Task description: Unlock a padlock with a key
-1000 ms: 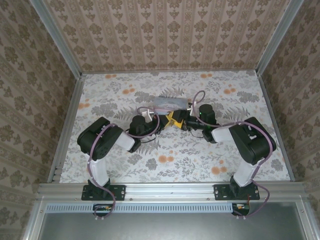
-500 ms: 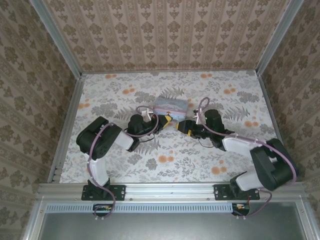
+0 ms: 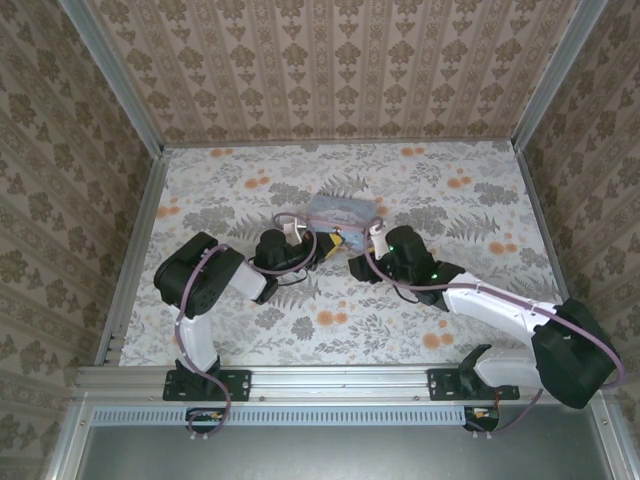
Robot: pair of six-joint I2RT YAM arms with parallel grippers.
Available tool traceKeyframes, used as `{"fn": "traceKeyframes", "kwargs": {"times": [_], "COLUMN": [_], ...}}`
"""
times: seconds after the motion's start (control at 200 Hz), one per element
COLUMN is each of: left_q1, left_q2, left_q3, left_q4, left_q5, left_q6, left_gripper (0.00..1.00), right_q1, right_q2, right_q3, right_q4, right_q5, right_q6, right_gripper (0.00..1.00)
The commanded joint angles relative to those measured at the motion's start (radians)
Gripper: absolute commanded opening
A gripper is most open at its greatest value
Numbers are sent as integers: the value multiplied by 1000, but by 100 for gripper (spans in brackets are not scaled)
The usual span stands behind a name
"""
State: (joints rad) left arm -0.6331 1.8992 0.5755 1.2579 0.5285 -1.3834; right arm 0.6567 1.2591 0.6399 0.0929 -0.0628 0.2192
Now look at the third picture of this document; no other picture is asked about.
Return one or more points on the blue cartoon tin box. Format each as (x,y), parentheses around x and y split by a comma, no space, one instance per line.
(340,207)

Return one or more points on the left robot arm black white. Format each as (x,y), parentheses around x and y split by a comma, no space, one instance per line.
(200,280)

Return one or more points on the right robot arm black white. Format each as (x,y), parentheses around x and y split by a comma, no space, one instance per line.
(500,305)

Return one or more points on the grey metal sheet panel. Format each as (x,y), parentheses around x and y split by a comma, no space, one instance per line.
(340,450)

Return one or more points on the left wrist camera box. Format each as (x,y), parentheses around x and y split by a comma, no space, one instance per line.
(295,227)

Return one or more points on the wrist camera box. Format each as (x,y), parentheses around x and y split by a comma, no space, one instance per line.
(295,227)
(378,241)

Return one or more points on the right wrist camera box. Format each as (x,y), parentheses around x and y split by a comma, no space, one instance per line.
(378,241)

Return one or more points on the long aluminium base rail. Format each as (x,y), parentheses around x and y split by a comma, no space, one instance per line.
(340,382)

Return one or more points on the aluminium table side rail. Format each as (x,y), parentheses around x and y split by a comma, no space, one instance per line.
(542,220)
(145,220)

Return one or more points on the aluminium corner post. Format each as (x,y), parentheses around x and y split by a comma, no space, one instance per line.
(555,75)
(115,75)

